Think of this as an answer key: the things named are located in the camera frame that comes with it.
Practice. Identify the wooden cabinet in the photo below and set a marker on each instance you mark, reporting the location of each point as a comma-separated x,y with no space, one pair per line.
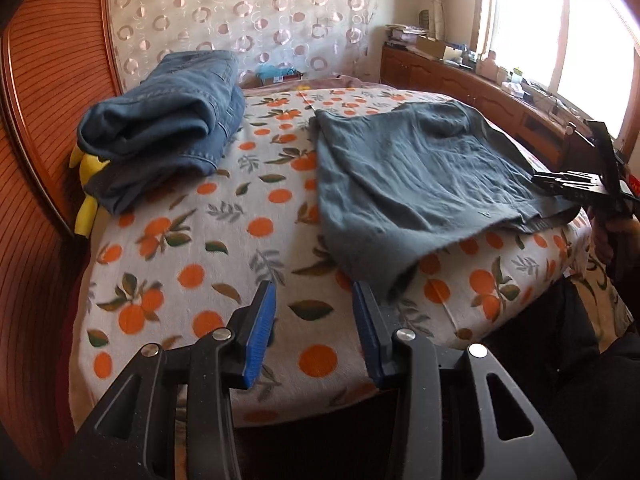
450,80

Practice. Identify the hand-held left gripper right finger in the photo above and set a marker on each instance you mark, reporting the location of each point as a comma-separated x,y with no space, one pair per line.
367,330

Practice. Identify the person's leg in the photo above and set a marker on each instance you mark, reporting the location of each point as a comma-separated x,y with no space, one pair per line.
575,385

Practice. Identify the stack of papers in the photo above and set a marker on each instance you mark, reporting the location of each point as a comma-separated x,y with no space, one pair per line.
405,35

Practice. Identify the blue plastic bag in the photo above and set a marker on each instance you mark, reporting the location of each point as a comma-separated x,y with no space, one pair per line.
274,68

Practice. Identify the yellow plush toy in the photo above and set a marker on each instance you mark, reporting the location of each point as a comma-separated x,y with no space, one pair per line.
95,165

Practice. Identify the open cardboard box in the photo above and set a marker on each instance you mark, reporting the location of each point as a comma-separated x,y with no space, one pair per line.
437,49

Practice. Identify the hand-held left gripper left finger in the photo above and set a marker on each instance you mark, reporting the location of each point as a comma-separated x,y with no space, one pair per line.
260,335

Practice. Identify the folded blue denim jeans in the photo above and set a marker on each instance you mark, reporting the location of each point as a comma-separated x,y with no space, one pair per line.
170,110

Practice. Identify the orange fruit print bedsheet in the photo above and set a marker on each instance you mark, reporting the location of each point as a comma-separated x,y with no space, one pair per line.
200,280

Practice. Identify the window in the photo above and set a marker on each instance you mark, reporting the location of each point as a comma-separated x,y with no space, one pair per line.
530,20

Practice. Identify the floral rug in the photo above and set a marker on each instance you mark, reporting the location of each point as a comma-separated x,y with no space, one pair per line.
607,305

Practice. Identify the person's right hand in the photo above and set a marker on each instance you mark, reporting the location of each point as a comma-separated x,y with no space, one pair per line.
600,245

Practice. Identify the circle patterned curtain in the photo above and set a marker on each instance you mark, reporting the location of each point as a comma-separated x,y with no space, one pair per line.
250,10

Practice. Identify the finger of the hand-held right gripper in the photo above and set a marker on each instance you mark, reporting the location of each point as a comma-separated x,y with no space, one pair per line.
567,188
565,176

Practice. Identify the small cardboard box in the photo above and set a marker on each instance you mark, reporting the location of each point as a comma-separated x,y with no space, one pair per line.
280,79

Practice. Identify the grey-blue pants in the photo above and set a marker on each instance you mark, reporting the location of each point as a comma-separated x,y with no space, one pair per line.
425,180

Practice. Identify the white plastic bottle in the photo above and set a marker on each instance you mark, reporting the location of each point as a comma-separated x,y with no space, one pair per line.
486,64

